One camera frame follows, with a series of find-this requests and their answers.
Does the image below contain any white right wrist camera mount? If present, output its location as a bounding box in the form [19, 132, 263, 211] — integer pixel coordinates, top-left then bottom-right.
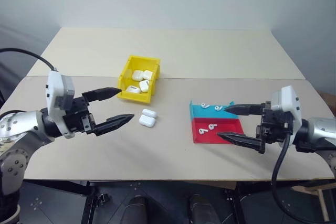
[270, 85, 303, 144]

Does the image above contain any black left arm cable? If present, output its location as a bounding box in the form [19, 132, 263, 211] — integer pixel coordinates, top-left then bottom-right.
[0, 48, 58, 72]

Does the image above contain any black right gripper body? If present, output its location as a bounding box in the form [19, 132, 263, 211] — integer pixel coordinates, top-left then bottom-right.
[255, 100, 292, 145]

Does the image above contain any teal plastic tray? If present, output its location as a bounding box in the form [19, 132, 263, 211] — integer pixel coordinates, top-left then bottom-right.
[188, 100, 240, 119]

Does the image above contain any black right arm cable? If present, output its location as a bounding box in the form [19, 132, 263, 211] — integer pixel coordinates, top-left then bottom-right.
[270, 126, 293, 224]

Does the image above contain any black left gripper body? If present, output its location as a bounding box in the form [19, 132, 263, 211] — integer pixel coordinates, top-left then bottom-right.
[62, 93, 97, 134]

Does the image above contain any yellow plastic bin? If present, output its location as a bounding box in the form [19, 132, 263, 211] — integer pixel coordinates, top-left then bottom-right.
[117, 55, 162, 104]

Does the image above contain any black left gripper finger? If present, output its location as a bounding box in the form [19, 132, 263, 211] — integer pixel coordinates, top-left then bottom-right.
[82, 87, 122, 102]
[90, 113, 135, 137]

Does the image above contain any red plastic tray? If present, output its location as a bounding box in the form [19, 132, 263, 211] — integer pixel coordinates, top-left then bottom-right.
[190, 116, 246, 145]

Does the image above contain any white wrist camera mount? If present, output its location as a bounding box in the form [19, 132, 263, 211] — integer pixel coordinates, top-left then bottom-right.
[270, 85, 303, 144]
[46, 70, 76, 140]

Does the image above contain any light wooden frame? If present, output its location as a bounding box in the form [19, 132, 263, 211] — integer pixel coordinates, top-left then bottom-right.
[290, 181, 336, 222]

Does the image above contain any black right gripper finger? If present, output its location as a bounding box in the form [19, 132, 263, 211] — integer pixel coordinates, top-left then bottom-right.
[223, 103, 266, 117]
[216, 131, 265, 155]

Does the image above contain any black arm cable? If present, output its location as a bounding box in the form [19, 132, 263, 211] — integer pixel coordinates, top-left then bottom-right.
[0, 48, 58, 72]
[270, 126, 293, 224]

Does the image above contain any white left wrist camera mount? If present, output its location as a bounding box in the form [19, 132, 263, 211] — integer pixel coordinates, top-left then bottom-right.
[46, 70, 76, 140]

